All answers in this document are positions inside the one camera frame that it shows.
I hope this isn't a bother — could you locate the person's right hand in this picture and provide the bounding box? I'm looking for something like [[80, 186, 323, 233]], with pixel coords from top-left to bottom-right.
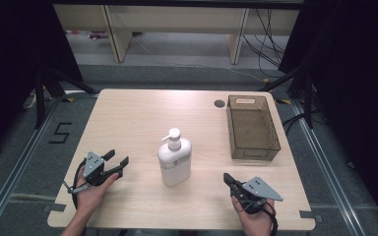
[[230, 195, 276, 236]]

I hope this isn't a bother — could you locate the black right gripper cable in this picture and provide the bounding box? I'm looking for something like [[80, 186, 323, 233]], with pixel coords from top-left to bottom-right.
[[261, 200, 280, 236]]

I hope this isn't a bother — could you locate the beige wooden bench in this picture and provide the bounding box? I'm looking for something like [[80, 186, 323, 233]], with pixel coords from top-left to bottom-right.
[[52, 3, 301, 65]]

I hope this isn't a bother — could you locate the white pump soap bottle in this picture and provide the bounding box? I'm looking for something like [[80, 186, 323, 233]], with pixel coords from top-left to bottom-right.
[[157, 127, 193, 187]]

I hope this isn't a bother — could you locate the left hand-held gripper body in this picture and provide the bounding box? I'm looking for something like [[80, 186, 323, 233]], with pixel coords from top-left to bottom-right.
[[82, 150, 125, 187]]

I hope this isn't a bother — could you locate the brown translucent plastic basket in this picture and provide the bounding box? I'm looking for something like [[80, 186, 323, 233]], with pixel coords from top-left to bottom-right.
[[225, 94, 282, 162]]

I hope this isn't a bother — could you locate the dark curtain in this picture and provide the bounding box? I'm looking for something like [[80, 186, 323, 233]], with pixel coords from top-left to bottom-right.
[[278, 0, 378, 227], [0, 0, 84, 165]]

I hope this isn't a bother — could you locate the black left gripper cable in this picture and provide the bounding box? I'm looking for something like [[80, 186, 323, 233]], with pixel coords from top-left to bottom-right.
[[71, 158, 90, 210]]

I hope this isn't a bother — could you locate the bundle of black cables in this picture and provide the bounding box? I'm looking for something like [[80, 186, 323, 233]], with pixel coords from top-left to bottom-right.
[[242, 8, 287, 79]]

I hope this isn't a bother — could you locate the pink object under bench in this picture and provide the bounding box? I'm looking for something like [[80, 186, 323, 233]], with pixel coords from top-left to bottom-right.
[[88, 30, 110, 40]]

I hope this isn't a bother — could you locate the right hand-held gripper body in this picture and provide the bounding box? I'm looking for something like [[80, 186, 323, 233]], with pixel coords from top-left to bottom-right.
[[229, 176, 284, 216]]

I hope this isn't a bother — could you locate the black metal stand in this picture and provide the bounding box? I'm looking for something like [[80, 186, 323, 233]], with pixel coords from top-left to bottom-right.
[[33, 65, 100, 130], [259, 62, 315, 130]]

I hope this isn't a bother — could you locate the grey cable plug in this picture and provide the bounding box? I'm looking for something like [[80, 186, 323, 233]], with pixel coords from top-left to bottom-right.
[[62, 181, 91, 196]]

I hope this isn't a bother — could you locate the person's left hand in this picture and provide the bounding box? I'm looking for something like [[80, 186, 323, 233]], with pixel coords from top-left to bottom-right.
[[75, 166, 120, 214]]

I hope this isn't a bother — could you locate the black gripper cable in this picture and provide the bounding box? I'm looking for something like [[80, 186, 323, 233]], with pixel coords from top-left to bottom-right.
[[261, 200, 280, 236], [71, 158, 90, 210]]

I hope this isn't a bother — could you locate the metal floor rail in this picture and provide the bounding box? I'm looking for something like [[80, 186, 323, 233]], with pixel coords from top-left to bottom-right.
[[289, 97, 368, 236], [0, 93, 67, 236]]

